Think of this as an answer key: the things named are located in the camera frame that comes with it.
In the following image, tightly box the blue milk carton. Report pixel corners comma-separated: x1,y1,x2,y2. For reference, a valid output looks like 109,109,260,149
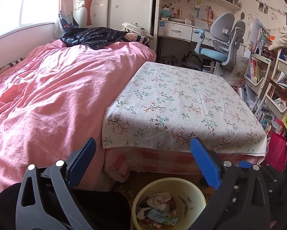
145,208,179,226

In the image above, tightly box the white tissue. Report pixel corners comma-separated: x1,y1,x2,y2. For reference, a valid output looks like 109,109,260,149
146,192,171,211

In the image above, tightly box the yellow round trash bin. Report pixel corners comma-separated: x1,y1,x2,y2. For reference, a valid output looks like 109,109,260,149
131,177,206,229

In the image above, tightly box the pink shopping bag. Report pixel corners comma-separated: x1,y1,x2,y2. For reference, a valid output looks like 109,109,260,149
263,118,287,172

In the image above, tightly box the pink checked bed sheet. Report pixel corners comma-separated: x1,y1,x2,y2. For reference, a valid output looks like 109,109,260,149
104,146,267,183

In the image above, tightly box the pink duvet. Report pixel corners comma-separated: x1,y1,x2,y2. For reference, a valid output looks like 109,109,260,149
0,40,156,193

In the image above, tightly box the white bookshelf with books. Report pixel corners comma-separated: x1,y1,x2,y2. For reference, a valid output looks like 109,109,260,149
244,19,287,139

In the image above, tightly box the white tote bag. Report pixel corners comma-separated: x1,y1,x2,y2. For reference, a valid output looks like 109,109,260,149
227,57,249,87

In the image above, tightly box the floral white cloth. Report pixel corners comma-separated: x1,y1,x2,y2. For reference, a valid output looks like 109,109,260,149
102,62,267,157

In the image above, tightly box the grey blue desk chair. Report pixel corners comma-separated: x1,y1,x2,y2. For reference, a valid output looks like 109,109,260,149
192,12,246,74

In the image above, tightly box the black down jacket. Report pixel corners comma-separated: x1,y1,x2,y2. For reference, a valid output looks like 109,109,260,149
60,27,127,50

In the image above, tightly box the white desk with drawers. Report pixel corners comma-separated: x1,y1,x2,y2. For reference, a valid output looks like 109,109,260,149
158,20,245,57

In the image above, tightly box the striped pillow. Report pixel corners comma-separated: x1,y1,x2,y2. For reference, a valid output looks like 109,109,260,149
121,33,150,47

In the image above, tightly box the white bag on pillow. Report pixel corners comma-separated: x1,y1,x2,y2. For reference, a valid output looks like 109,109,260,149
122,22,153,38

